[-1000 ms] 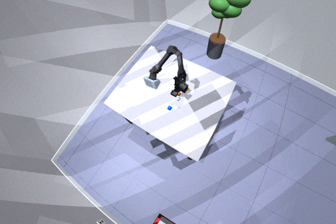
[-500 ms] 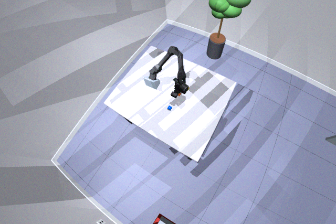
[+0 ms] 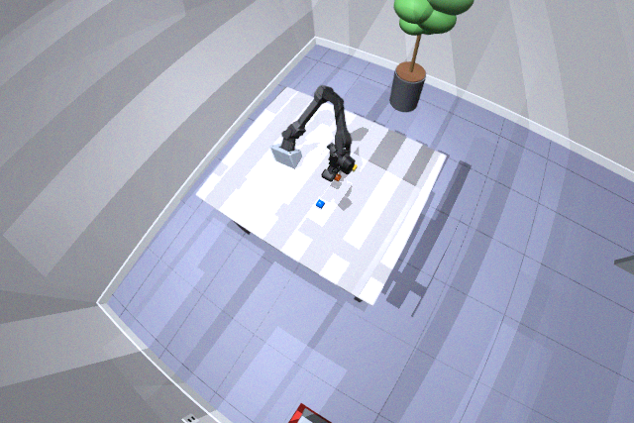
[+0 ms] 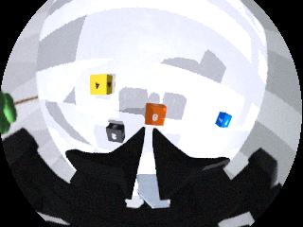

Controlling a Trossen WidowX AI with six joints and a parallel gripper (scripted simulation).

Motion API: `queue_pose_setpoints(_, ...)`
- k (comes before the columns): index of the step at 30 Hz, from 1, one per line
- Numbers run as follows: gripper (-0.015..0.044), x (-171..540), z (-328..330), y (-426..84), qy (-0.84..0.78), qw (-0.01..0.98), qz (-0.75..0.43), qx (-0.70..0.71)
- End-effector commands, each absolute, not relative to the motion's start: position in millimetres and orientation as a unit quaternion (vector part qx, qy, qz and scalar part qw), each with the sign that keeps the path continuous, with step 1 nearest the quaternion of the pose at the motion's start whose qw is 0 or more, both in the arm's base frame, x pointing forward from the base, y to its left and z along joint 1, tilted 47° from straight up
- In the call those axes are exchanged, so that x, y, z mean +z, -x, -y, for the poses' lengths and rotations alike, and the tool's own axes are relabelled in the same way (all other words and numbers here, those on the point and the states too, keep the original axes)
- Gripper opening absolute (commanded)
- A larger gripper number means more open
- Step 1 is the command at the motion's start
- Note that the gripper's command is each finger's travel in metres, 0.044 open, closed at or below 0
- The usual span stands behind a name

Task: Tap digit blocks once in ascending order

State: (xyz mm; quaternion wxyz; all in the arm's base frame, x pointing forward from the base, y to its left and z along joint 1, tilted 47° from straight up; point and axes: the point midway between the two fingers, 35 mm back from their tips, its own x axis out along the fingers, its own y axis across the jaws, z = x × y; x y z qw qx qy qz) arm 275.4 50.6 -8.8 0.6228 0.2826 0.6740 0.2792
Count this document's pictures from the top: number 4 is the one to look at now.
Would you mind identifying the yellow block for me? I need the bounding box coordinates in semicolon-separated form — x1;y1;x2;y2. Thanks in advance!
90;75;113;96

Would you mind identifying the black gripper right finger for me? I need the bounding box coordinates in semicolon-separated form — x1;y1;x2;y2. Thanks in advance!
151;128;230;201

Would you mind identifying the orange block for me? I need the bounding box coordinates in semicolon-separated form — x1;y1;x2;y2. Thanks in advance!
144;103;167;126

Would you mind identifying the blue block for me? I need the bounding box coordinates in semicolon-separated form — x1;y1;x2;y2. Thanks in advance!
216;113;232;129

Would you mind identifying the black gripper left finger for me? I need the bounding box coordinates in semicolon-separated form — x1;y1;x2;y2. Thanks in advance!
64;126;145;201

